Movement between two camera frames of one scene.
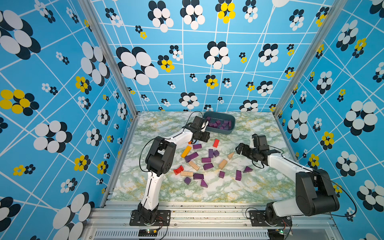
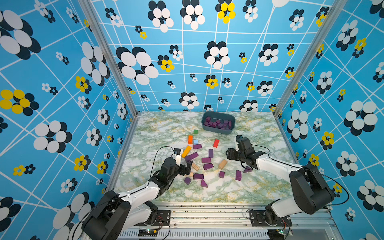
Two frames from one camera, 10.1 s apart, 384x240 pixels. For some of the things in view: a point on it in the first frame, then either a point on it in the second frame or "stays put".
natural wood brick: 222,164 stays put
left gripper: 206,136 to 184,171
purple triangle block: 247,169 stays put
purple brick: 197,146 stays put
